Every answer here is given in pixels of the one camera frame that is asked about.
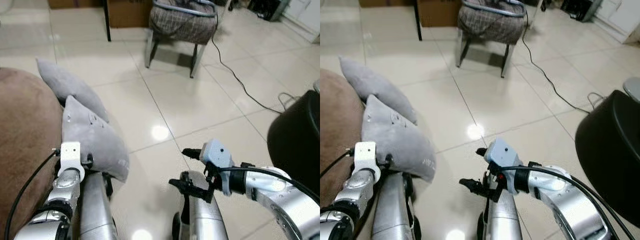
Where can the large brown cardboard box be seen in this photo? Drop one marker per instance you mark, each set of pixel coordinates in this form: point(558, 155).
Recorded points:
point(437, 13)
point(127, 14)

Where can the brown sofa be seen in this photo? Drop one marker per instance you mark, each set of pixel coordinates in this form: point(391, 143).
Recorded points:
point(337, 130)
point(25, 130)

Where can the black table leg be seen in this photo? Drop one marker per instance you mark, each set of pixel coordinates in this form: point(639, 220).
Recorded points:
point(417, 20)
point(107, 20)

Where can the black floor appliance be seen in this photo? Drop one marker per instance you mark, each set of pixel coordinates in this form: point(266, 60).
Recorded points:
point(580, 9)
point(267, 9)

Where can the plain grey pillow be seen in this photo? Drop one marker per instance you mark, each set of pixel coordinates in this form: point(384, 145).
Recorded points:
point(70, 85)
point(372, 82)

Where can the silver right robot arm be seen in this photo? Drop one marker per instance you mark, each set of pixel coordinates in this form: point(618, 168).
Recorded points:
point(280, 205)
point(565, 205)

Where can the grey round object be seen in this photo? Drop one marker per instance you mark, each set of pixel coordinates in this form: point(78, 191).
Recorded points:
point(632, 89)

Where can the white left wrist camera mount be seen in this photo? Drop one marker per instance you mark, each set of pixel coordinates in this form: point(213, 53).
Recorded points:
point(70, 156)
point(366, 156)

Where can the silver robot leg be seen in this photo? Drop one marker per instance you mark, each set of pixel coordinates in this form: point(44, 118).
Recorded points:
point(95, 210)
point(202, 220)
point(502, 220)
point(392, 210)

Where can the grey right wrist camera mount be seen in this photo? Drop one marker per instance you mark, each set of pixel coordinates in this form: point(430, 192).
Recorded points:
point(501, 152)
point(216, 153)

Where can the brown cardboard box with tape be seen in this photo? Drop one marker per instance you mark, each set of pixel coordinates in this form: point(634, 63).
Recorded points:
point(385, 3)

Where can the white cabinet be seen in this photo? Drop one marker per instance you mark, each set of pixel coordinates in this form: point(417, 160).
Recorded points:
point(305, 15)
point(620, 17)

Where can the black round ottoman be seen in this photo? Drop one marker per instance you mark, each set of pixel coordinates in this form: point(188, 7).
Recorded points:
point(297, 140)
point(610, 150)

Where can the grey pillow with small print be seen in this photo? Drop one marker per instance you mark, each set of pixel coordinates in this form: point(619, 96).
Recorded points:
point(397, 140)
point(92, 137)

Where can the plaid cushioned chair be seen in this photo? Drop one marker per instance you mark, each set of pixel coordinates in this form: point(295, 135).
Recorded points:
point(182, 22)
point(492, 22)

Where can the silver right robot leg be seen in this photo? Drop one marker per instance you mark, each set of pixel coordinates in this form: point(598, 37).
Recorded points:
point(202, 220)
point(502, 220)

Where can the silver left robot leg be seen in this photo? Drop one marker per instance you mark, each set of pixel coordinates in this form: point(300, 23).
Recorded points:
point(95, 210)
point(392, 210)

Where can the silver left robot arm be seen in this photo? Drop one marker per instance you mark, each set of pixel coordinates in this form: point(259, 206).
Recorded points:
point(347, 200)
point(55, 202)

